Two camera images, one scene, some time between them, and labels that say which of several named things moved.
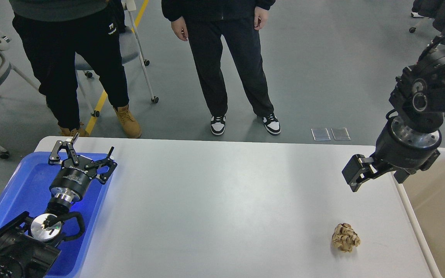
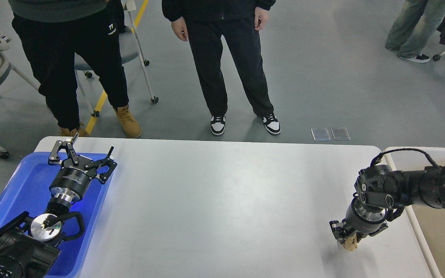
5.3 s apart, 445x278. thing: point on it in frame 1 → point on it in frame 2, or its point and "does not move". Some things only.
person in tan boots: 55,34 does not move
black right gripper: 398,148 → 361,219
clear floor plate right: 340,134 does not move
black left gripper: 70,182 does not move
